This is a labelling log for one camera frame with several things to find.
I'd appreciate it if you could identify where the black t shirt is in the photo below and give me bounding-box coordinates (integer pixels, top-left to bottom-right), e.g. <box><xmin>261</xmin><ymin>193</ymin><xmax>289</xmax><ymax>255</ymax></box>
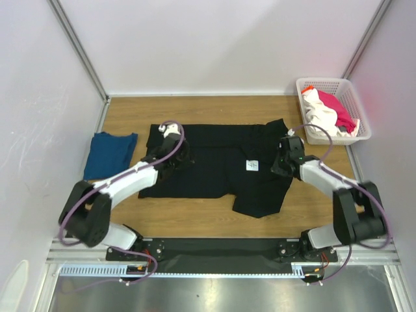
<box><xmin>138</xmin><ymin>119</ymin><xmax>293</xmax><ymax>218</ymax></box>

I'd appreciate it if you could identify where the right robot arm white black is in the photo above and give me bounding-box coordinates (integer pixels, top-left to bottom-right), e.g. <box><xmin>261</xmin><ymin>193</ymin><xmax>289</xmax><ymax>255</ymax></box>
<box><xmin>271</xmin><ymin>135</ymin><xmax>390</xmax><ymax>261</ymax></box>

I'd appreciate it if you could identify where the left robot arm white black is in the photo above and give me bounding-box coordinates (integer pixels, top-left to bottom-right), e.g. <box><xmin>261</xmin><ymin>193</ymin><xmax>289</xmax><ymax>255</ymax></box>
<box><xmin>58</xmin><ymin>131</ymin><xmax>191</xmax><ymax>260</ymax></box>

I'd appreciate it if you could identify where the cream white t shirt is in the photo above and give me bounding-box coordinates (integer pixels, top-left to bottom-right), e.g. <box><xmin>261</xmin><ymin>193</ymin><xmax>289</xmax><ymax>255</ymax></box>
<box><xmin>302</xmin><ymin>88</ymin><xmax>360</xmax><ymax>137</ymax></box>

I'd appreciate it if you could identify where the pink t shirt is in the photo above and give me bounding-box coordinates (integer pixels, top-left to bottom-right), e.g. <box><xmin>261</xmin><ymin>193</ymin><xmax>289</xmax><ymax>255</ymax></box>
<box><xmin>318</xmin><ymin>90</ymin><xmax>357</xmax><ymax>134</ymax></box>

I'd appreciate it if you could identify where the folded blue t shirt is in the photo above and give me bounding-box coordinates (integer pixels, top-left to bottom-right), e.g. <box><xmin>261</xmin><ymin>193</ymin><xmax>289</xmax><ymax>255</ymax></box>
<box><xmin>83</xmin><ymin>132</ymin><xmax>138</xmax><ymax>180</ymax></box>

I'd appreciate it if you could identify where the orange garment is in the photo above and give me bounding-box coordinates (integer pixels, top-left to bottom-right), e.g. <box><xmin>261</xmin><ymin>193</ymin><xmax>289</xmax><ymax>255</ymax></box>
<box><xmin>302</xmin><ymin>85</ymin><xmax>315</xmax><ymax>94</ymax></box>

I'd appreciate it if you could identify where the white plastic basket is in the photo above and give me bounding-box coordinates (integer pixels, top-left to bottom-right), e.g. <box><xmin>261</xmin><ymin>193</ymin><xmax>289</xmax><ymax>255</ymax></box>
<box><xmin>296</xmin><ymin>77</ymin><xmax>372</xmax><ymax>146</ymax></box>

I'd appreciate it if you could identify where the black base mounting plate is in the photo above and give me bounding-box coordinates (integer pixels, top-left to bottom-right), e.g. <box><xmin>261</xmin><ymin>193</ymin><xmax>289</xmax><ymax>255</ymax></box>
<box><xmin>105</xmin><ymin>237</ymin><xmax>339</xmax><ymax>276</ymax></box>

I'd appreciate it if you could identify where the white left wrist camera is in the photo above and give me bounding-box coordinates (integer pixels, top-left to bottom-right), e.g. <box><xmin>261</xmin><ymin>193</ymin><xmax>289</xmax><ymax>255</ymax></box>
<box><xmin>158</xmin><ymin>123</ymin><xmax>181</xmax><ymax>138</ymax></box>

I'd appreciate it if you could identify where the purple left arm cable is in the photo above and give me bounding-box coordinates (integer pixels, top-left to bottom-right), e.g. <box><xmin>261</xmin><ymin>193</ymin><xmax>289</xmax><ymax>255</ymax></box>
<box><xmin>57</xmin><ymin>120</ymin><xmax>185</xmax><ymax>287</ymax></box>

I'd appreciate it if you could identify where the aluminium frame rail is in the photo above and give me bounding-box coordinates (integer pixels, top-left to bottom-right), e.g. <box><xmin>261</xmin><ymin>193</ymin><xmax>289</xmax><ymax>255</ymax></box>
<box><xmin>47</xmin><ymin>238</ymin><xmax>400</xmax><ymax>283</ymax></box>

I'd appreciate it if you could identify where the right aluminium corner post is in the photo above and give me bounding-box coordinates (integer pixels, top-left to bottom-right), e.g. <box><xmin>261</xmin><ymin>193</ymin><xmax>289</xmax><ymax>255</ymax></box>
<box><xmin>341</xmin><ymin>0</ymin><xmax>394</xmax><ymax>79</ymax></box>

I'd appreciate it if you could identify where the aluminium corner post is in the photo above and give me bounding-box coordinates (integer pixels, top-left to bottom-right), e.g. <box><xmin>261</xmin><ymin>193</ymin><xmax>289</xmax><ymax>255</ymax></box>
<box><xmin>341</xmin><ymin>0</ymin><xmax>394</xmax><ymax>79</ymax></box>
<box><xmin>46</xmin><ymin>0</ymin><xmax>110</xmax><ymax>100</ymax></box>

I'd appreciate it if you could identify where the left aluminium corner post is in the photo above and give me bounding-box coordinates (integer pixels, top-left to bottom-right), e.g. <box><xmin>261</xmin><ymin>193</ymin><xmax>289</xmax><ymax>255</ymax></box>
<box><xmin>46</xmin><ymin>0</ymin><xmax>110</xmax><ymax>100</ymax></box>

